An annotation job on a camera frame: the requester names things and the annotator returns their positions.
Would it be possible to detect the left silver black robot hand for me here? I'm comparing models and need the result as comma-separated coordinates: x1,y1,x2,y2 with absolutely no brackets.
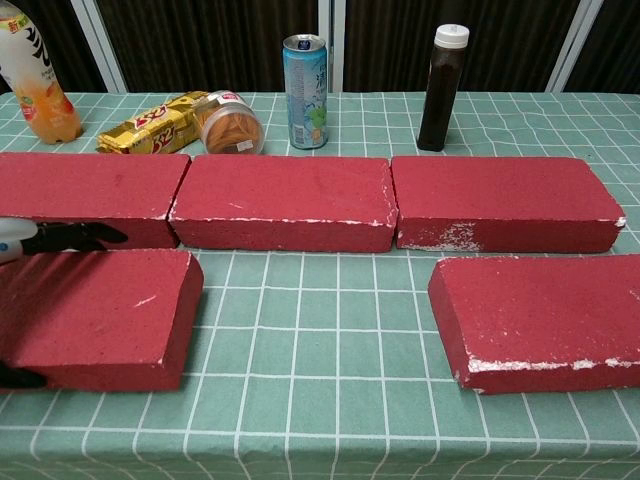
0,217,129,391

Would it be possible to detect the red foam brick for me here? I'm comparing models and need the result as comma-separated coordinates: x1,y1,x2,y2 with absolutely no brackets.
0,152,193,250
0,248,205,392
390,155,628,253
168,153,400,254
428,253,640,396

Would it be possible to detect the orange juice plastic bottle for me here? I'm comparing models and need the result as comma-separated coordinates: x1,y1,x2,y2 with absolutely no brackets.
0,0,84,146

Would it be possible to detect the gold biscuit packet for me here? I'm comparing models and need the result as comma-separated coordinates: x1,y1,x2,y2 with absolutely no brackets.
96,90,209,156

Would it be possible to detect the clear plastic snack jar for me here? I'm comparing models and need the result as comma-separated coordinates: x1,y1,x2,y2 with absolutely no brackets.
192,89,265,155

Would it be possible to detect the dark ribbed curtain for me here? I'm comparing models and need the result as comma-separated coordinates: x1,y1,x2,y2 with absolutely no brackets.
0,0,640,94

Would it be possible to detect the blue drink can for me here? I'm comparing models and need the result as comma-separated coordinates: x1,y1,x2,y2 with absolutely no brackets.
282,33,330,150

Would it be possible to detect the green checked tablecloth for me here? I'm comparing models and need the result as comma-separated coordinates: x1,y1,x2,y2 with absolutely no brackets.
0,90,640,480

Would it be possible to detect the dark bottle white cap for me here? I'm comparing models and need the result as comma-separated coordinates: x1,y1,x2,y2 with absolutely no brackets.
416,23,472,152

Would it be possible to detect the white metal frame post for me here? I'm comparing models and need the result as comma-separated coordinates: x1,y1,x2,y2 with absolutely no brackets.
317,0,347,93
546,0,607,94
69,0,129,94

